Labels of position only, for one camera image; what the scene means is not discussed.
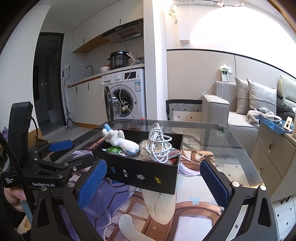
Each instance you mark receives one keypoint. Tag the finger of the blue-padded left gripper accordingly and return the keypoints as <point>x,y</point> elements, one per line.
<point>48,168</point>
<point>47,147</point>

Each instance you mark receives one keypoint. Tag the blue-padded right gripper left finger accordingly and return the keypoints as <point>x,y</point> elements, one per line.
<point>48,222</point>

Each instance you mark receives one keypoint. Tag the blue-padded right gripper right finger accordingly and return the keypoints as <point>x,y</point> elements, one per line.
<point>259,221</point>

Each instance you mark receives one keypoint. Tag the white plush toy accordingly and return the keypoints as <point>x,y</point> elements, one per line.
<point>117,139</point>

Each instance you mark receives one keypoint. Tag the black cardboard box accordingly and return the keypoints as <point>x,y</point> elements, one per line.
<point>139,172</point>

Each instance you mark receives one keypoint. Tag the red balloon glue packet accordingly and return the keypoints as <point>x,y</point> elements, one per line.
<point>174,161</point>

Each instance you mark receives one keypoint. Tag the person's left hand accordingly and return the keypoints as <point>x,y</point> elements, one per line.
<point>15,196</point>

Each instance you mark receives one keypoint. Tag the anime print desk mat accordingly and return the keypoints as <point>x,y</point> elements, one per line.
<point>122,212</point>

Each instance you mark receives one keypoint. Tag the kitchen counter cabinets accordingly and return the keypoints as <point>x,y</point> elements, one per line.
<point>86,98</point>

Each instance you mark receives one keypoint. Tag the grey drawer cabinet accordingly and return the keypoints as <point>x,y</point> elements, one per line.
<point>274,158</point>

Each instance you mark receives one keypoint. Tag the white washing machine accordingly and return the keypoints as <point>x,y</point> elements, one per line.
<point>124,95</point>

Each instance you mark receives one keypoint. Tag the grey sofa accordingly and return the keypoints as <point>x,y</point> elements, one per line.
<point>221,107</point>

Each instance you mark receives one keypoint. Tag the grey crumpled clothing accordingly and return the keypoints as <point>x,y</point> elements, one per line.
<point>254,114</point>

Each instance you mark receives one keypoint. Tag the beige cushion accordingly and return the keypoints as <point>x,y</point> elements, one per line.
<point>242,96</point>

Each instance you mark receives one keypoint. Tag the black pressure cooker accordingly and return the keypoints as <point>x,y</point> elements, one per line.
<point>118,59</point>

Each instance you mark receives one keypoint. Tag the black jacket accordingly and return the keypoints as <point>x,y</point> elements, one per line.
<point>282,109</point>

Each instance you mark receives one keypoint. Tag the grey cushion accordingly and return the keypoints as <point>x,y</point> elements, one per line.
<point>261,96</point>

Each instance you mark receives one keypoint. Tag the black patterned chair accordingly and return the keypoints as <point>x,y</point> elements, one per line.
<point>184,110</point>

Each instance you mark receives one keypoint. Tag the range hood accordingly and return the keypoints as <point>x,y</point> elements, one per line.
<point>125,32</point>

